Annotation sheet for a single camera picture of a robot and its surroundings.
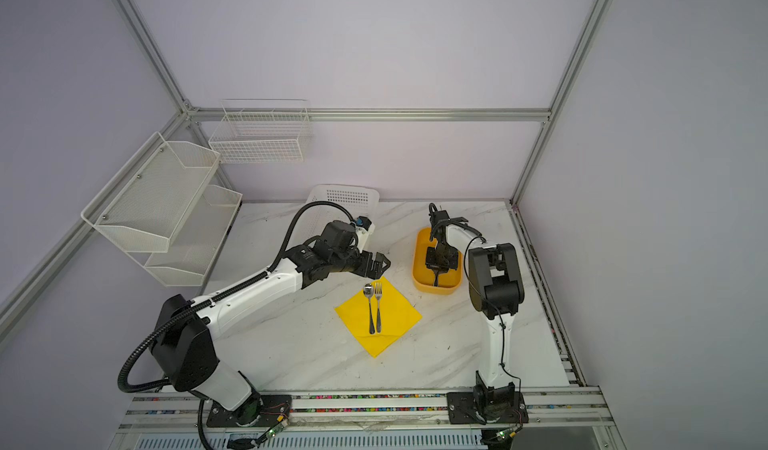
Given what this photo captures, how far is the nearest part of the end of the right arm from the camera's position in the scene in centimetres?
78

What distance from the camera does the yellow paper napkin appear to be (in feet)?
2.85

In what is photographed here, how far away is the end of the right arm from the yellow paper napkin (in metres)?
0.16
